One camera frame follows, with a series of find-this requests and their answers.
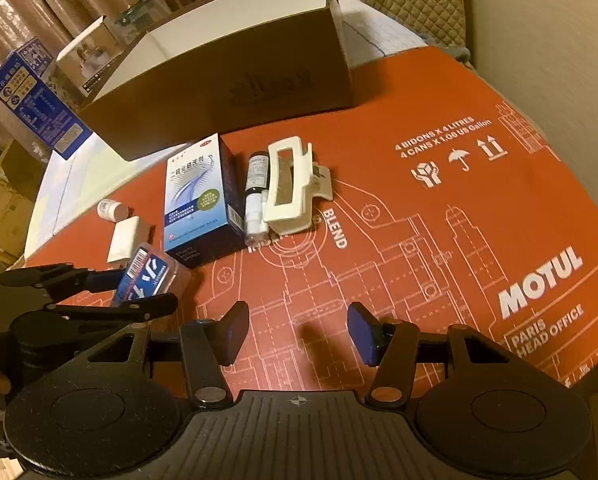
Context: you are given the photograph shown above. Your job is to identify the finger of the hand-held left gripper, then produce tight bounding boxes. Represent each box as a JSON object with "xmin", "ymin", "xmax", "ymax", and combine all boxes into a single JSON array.
[
  {"xmin": 0, "ymin": 262, "xmax": 130, "ymax": 302},
  {"xmin": 44, "ymin": 292, "xmax": 179, "ymax": 323}
]

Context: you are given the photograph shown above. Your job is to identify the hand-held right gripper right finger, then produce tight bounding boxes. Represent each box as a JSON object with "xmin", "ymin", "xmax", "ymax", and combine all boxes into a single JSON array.
[{"xmin": 346, "ymin": 302, "xmax": 510, "ymax": 406}]

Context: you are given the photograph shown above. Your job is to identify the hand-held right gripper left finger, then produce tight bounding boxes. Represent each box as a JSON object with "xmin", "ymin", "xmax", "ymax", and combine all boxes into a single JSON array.
[{"xmin": 86, "ymin": 301, "xmax": 252, "ymax": 409}]

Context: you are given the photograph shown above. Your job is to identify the blue plastic case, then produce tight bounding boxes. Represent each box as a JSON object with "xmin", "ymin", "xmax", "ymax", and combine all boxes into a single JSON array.
[{"xmin": 111, "ymin": 242, "xmax": 193, "ymax": 309}]

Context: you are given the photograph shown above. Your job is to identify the white pill bottle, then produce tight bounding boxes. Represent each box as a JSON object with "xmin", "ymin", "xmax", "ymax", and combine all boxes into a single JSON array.
[{"xmin": 97, "ymin": 199, "xmax": 130, "ymax": 222}]

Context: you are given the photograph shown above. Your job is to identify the blue white medicine box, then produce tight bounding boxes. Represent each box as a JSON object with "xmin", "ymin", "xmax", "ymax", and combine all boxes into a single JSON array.
[{"xmin": 164, "ymin": 132, "xmax": 248, "ymax": 269}]

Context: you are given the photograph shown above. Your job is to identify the brown cardboard box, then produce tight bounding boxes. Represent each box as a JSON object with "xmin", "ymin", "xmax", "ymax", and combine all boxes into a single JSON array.
[{"xmin": 76, "ymin": 0, "xmax": 356, "ymax": 163}]

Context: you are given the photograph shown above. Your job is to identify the white charger cube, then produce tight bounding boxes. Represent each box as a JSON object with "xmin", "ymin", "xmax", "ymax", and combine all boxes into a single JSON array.
[{"xmin": 107, "ymin": 216, "xmax": 153, "ymax": 265}]

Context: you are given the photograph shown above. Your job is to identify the white hair claw clip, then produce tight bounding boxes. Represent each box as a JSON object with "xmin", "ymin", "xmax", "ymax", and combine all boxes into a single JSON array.
[{"xmin": 262, "ymin": 136, "xmax": 334, "ymax": 236}]

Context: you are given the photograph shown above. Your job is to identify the red printed cardboard sheet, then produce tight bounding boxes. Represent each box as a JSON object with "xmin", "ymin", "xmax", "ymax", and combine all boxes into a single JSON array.
[{"xmin": 23, "ymin": 42, "xmax": 598, "ymax": 397}]

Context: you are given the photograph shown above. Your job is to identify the yellow-brown cardboard box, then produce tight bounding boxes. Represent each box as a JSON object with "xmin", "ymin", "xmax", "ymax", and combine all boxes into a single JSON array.
[{"xmin": 0, "ymin": 137, "xmax": 46, "ymax": 257}]

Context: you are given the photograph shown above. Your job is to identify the tall blue carton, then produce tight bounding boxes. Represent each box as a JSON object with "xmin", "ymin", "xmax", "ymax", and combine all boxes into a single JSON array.
[{"xmin": 0, "ymin": 37, "xmax": 94, "ymax": 161}]

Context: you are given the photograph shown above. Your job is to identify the white product box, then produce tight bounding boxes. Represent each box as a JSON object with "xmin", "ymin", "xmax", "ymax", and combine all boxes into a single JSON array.
[{"xmin": 55, "ymin": 16, "xmax": 130, "ymax": 99}]

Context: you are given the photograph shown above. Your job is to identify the beige patterned curtain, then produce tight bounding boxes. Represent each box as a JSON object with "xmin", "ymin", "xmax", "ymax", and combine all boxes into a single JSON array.
[{"xmin": 0, "ymin": 0, "xmax": 180, "ymax": 133}]

